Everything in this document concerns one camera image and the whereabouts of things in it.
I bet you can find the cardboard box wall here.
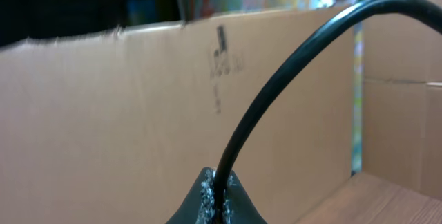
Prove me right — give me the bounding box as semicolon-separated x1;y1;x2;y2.
0;0;442;224

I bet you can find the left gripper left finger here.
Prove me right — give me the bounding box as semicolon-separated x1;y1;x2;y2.
166;167;216;224

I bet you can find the thick black cable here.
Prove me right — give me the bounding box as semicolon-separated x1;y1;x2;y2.
212;0;442;224

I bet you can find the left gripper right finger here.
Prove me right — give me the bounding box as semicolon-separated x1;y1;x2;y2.
222;171;267;224

